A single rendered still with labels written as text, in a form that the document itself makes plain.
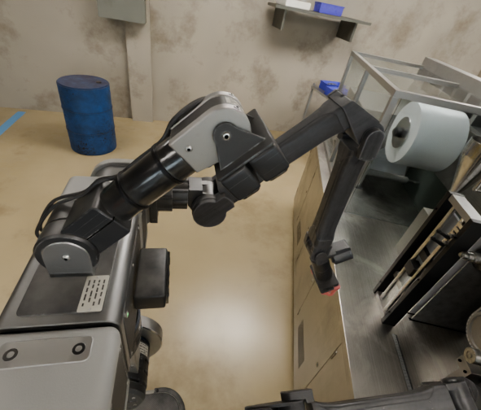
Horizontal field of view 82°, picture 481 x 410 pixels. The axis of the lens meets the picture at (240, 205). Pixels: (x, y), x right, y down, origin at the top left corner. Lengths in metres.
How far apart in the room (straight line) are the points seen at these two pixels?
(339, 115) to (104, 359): 0.54
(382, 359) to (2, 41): 4.96
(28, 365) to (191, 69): 4.33
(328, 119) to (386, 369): 0.90
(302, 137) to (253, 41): 3.99
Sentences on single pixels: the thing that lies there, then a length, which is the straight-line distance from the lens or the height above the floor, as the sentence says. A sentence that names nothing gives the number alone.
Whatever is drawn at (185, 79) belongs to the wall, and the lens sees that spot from 4.55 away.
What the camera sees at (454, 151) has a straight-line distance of 1.72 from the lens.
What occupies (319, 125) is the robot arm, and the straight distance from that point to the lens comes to 0.61.
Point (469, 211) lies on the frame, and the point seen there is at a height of 1.44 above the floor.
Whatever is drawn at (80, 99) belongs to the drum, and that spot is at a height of 0.67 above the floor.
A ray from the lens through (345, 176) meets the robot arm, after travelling 0.71.
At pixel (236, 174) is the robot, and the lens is 0.28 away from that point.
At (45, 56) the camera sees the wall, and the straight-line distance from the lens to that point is 4.83.
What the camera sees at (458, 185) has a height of 1.34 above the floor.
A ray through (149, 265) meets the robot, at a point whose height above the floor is 1.49.
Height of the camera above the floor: 1.84
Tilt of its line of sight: 37 degrees down
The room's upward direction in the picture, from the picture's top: 12 degrees clockwise
